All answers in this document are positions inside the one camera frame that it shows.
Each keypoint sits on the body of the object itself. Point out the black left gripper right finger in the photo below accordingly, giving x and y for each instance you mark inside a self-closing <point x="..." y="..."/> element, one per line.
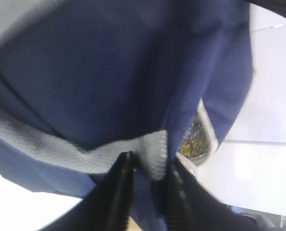
<point x="189" y="207"/>

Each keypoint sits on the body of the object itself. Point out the navy blue lunch bag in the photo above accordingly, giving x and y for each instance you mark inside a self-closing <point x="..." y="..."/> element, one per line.
<point x="82" y="81"/>

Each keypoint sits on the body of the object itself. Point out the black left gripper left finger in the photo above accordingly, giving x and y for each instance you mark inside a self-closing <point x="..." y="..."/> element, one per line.
<point x="107" y="206"/>

